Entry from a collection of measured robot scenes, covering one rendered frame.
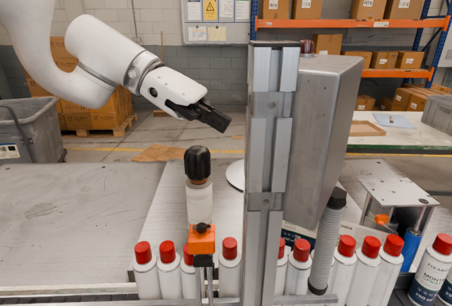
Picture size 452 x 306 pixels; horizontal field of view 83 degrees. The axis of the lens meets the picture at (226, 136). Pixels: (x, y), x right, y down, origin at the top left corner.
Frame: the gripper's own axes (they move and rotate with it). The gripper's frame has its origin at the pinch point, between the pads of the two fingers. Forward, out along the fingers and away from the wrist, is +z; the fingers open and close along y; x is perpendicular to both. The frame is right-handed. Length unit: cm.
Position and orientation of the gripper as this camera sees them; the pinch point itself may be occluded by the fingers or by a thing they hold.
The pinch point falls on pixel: (218, 120)
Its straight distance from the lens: 50.0
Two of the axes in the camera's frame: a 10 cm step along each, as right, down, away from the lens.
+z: 8.5, 5.3, 0.2
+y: 2.2, -4.0, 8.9
